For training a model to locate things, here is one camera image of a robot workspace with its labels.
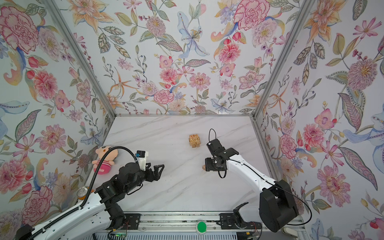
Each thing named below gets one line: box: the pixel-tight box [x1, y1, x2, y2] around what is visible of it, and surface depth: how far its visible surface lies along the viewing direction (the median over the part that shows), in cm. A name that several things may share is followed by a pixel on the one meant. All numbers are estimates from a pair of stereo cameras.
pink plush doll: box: [91, 145, 119, 175], surface depth 91 cm
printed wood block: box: [189, 134, 201, 148], surface depth 103 cm
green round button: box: [197, 221, 207, 233], surface depth 66 cm
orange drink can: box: [76, 186, 95, 200], surface depth 74 cm
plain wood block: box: [189, 143, 201, 149], surface depth 103 cm
